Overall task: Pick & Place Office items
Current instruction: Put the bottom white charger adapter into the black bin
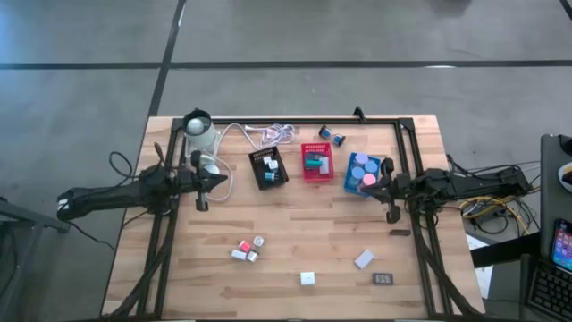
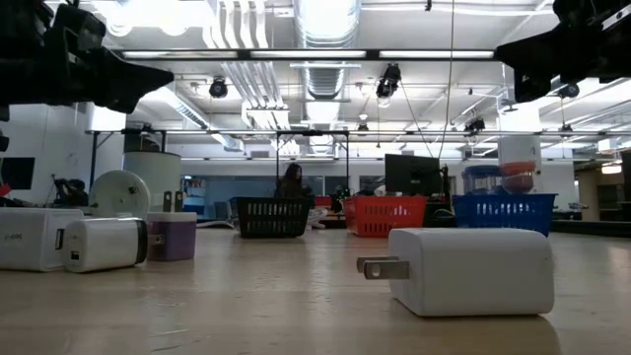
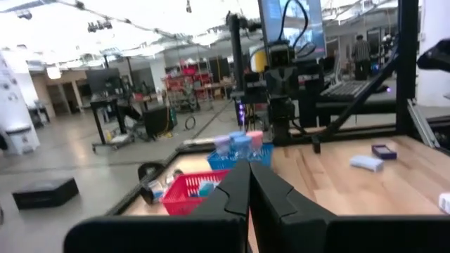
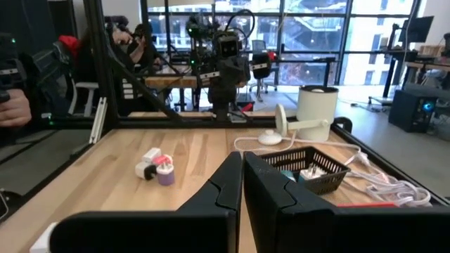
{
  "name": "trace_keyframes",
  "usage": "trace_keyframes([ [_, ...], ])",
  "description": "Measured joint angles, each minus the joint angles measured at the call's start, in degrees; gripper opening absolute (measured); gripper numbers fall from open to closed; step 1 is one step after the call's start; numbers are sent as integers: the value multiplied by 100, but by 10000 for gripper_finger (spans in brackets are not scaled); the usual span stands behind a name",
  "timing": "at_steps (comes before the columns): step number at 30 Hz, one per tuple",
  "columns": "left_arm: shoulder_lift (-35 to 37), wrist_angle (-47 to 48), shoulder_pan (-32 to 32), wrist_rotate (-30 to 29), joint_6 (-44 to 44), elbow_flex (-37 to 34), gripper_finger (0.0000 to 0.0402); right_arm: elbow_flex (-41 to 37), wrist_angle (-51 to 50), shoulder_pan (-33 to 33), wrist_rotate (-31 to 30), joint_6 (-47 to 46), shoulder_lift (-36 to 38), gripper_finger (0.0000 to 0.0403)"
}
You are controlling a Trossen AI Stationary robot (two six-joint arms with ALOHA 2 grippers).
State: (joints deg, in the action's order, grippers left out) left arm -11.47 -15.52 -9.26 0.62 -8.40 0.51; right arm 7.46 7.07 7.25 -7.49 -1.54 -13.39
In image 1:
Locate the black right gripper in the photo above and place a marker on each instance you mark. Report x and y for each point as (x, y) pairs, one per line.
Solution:
(402, 185)

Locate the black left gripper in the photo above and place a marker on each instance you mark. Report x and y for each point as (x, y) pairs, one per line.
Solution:
(192, 181)

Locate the blue capped sand hourglass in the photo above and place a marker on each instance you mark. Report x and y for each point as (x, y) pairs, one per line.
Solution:
(357, 172)
(371, 166)

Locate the purple capped sand hourglass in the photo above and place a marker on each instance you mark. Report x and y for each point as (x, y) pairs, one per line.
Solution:
(361, 158)

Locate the small black bar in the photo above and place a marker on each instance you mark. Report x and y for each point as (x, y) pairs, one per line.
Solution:
(400, 232)

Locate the white charger with black end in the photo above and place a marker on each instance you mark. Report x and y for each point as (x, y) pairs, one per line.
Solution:
(253, 256)
(267, 159)

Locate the white rectangular box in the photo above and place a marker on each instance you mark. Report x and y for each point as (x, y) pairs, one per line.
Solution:
(324, 165)
(364, 259)

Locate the pink wall charger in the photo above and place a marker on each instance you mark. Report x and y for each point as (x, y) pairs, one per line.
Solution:
(245, 246)

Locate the purple and white wall charger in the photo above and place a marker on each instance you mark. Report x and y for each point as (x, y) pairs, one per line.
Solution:
(258, 241)

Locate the blue hourglass with black caps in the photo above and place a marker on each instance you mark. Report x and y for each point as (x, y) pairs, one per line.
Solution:
(325, 132)

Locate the white rectangular USB charger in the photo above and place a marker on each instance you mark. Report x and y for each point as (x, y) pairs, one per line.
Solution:
(238, 255)

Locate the large white wall charger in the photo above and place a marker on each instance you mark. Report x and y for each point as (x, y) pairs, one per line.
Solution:
(307, 278)

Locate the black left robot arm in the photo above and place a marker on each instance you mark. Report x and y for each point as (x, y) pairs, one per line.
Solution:
(107, 197)

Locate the blue plastic basket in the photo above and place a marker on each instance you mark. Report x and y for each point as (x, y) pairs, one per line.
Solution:
(348, 188)

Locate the white cylindrical desk device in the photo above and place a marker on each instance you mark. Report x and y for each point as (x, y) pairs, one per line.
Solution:
(203, 136)

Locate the red plastic basket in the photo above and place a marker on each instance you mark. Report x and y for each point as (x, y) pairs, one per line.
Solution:
(317, 175)

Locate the black plastic basket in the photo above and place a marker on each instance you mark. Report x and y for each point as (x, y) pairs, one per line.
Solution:
(281, 172)

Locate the black clamp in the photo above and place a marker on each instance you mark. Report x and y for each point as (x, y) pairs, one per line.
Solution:
(359, 114)

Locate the white paper sheet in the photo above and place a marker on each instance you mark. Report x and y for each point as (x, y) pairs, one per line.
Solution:
(485, 277)

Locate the dark computer desk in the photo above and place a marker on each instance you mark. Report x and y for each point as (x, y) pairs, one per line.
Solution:
(552, 197)

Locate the smartphone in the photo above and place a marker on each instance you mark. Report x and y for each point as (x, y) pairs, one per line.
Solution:
(564, 246)

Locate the black keyboard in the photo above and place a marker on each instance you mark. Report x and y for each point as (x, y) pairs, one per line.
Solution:
(552, 293)

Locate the grey metal cart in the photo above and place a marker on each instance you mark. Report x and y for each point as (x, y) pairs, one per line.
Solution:
(11, 210)

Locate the black aluminium table frame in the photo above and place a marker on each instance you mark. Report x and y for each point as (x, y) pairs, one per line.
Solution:
(313, 121)

